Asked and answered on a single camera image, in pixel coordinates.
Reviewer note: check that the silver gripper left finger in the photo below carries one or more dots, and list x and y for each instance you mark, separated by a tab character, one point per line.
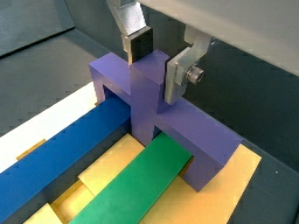
136	33

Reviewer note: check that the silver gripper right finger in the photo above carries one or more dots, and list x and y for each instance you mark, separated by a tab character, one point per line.
182	70

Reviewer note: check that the purple puzzle block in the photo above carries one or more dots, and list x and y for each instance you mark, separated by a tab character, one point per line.
138	83

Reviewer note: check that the yellow wooden board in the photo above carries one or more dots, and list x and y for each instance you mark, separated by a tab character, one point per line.
180	205

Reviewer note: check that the green bar block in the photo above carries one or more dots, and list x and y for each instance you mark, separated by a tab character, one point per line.
138	186

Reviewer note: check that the blue bar block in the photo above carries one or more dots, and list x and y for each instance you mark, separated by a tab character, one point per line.
38	179

